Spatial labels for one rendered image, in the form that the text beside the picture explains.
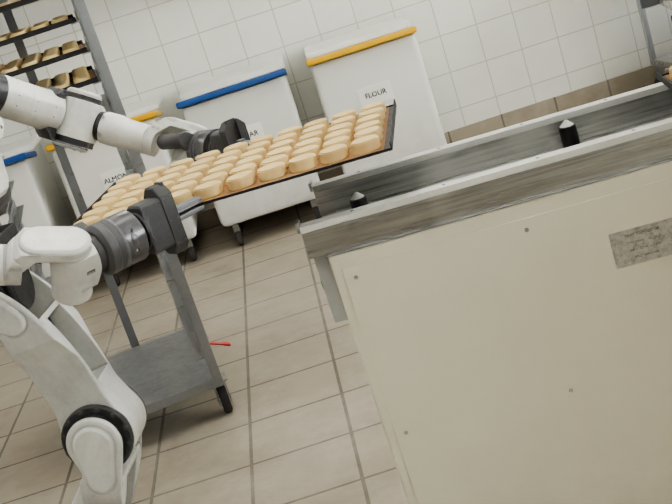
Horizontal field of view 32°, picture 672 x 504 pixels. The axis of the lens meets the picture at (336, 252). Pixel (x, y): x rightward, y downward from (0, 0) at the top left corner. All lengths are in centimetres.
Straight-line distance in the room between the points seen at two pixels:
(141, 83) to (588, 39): 238
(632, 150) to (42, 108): 124
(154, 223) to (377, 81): 374
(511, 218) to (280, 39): 429
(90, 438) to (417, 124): 360
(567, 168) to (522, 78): 441
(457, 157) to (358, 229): 35
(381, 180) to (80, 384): 71
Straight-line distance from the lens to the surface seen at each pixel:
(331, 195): 232
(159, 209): 196
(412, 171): 230
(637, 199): 204
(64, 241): 187
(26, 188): 575
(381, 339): 209
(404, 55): 561
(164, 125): 258
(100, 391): 234
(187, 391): 372
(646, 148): 204
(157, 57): 624
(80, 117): 261
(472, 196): 202
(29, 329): 230
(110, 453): 234
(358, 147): 198
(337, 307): 212
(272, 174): 200
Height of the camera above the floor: 139
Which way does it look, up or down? 16 degrees down
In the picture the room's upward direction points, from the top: 18 degrees counter-clockwise
